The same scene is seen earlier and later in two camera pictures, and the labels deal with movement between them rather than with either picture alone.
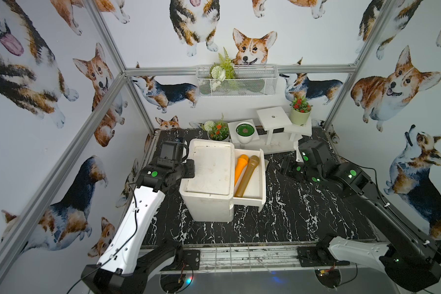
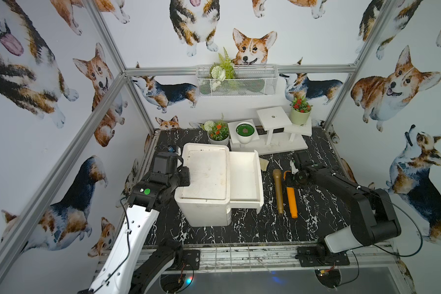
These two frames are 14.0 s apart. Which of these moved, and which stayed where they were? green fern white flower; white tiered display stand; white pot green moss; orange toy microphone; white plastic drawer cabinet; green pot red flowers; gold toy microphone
Moved: orange toy microphone; gold toy microphone; white plastic drawer cabinet
Stayed: white pot green moss; green pot red flowers; green fern white flower; white tiered display stand
